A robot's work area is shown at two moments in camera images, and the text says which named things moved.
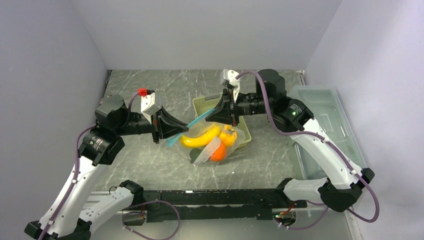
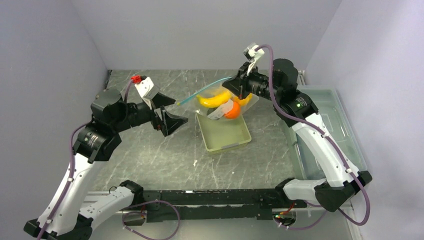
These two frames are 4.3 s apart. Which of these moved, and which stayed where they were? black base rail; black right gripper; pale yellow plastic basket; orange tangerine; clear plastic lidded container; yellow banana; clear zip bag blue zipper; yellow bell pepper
Moved: yellow bell pepper; clear zip bag blue zipper; yellow banana; orange tangerine; black right gripper; pale yellow plastic basket
Stayed: clear plastic lidded container; black base rail
